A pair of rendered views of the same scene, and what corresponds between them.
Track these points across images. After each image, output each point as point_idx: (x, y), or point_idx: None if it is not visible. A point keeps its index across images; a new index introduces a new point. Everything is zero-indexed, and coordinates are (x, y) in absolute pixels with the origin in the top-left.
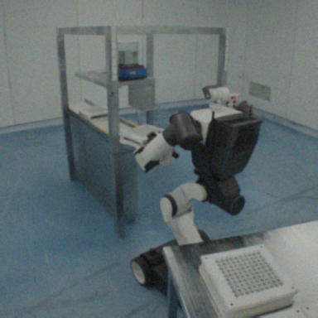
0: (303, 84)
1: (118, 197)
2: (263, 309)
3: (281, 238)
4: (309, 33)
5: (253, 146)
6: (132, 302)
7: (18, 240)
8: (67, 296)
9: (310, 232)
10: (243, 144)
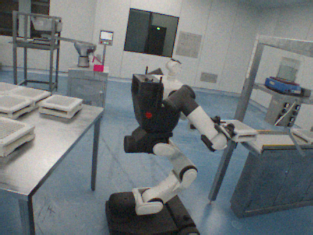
0: None
1: (219, 168)
2: None
3: (73, 130)
4: None
5: (138, 104)
6: None
7: (209, 161)
8: (158, 171)
9: (61, 140)
10: (134, 94)
